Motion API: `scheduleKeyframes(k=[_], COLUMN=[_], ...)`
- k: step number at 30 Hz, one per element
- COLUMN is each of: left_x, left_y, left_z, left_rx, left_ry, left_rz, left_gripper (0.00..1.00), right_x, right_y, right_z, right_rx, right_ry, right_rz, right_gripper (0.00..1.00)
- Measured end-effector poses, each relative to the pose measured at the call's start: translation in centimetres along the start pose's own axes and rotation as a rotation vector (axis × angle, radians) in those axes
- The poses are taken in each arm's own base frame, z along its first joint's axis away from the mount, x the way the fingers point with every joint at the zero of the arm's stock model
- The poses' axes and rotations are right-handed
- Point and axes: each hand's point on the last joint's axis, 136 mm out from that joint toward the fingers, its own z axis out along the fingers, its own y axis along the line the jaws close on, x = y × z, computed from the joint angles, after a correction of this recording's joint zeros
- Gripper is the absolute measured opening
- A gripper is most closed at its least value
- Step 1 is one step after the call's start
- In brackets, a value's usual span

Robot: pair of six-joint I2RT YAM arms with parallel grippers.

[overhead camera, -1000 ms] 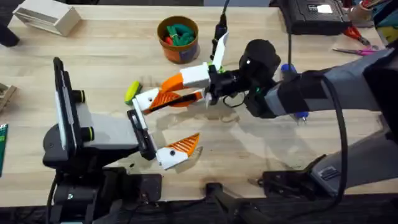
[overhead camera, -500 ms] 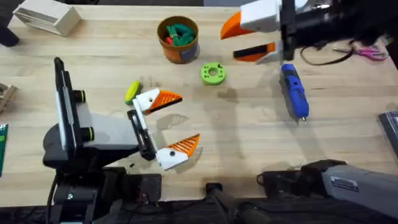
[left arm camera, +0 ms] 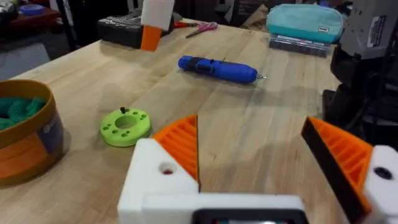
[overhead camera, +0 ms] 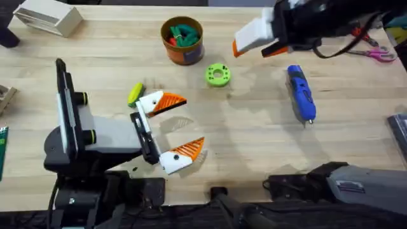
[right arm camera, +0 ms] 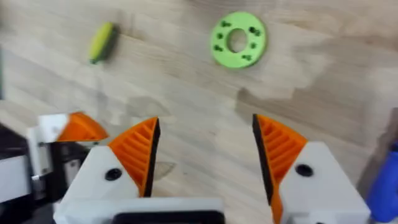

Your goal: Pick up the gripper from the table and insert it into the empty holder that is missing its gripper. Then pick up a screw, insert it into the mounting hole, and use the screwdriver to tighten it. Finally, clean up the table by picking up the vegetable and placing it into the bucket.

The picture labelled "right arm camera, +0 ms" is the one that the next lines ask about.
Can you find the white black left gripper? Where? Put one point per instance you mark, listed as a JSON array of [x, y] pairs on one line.
[[14, 174]]

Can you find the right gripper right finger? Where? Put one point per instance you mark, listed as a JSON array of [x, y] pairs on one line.
[[314, 189]]

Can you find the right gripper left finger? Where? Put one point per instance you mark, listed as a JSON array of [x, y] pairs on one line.
[[105, 174]]

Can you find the blue electric screwdriver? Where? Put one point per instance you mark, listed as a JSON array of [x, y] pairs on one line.
[[385, 186]]

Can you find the yellow green toy vegetable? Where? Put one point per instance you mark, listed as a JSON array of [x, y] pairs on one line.
[[101, 42]]

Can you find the small dark screw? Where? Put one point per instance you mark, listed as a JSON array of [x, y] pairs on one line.
[[247, 57], [225, 24], [255, 30], [218, 48]]

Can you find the green disc with holes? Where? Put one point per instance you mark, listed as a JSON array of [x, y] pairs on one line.
[[217, 46]]

